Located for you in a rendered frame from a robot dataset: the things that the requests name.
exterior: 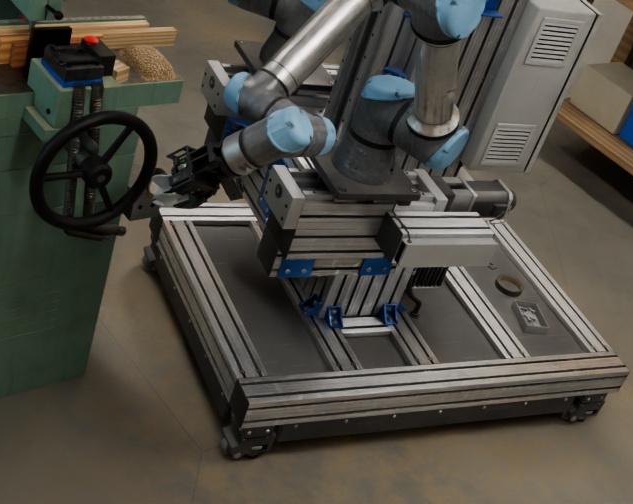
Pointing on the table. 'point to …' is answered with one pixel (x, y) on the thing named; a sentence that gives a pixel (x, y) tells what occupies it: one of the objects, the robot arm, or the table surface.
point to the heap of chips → (148, 62)
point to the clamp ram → (40, 36)
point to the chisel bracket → (34, 10)
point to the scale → (54, 20)
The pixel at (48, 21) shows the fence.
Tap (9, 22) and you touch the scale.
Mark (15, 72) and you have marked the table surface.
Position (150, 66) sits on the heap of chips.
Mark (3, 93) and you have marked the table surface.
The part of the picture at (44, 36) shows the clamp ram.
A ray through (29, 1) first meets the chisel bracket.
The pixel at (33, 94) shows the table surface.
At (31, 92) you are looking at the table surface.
